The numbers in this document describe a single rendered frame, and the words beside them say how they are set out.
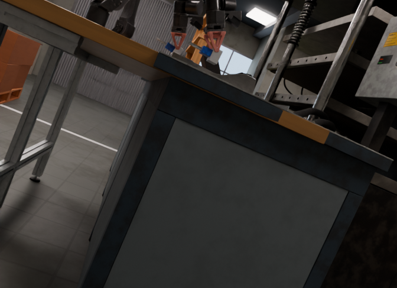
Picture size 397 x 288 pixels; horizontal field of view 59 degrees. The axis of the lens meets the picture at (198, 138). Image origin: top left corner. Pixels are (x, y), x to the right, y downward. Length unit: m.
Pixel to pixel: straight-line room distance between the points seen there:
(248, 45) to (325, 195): 8.05
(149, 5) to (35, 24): 7.85
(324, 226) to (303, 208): 0.09
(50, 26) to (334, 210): 0.87
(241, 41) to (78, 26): 8.15
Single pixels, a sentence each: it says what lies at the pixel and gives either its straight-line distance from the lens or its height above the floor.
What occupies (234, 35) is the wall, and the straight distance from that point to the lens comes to 8.91.
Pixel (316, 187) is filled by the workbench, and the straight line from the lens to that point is 1.03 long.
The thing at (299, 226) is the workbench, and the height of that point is 0.53.
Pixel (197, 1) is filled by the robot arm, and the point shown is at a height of 1.14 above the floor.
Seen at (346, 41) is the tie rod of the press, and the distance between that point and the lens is 1.89.
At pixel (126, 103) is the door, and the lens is 8.53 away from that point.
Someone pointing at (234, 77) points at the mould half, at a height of 0.90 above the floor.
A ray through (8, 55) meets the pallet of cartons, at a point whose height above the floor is 0.49.
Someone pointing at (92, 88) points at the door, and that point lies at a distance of 8.61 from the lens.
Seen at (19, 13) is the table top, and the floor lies 0.75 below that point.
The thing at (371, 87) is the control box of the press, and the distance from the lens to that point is 1.77.
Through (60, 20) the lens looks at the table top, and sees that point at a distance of 0.89.
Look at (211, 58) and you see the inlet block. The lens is 1.37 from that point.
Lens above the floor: 0.71
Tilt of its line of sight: 4 degrees down
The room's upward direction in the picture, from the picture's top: 24 degrees clockwise
